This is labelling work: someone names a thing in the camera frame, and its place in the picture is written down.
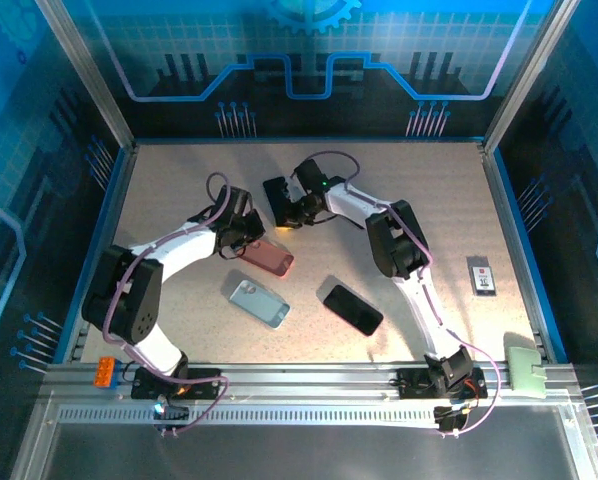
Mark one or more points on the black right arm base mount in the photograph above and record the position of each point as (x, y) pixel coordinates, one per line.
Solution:
(414, 382)

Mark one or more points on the dark metal front plate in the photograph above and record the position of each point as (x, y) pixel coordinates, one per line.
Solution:
(304, 455)

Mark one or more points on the black phone with white edge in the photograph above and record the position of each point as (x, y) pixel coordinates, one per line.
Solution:
(276, 200)

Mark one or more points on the aluminium mounting rail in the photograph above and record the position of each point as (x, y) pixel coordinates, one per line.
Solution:
(304, 380)

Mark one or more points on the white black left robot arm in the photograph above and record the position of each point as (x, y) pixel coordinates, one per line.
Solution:
(179, 250)

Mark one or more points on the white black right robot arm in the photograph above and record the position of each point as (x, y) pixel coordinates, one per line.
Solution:
(399, 240)

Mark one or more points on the orange connector block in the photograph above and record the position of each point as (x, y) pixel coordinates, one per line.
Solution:
(105, 372)

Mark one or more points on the black card package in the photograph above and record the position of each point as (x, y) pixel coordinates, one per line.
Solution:
(482, 277)

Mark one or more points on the aluminium frame post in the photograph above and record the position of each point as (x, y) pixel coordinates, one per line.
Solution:
(528, 75)
(91, 75)

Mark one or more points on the pale green plastic bracket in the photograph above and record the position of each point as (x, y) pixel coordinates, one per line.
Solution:
(526, 372)

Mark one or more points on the black phone with red edge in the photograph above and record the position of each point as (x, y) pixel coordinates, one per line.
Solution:
(351, 309)

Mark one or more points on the aluminium table side rail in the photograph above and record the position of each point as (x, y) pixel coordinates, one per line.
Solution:
(119, 200)
(505, 200)

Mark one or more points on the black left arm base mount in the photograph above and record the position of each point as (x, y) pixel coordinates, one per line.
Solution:
(204, 382)

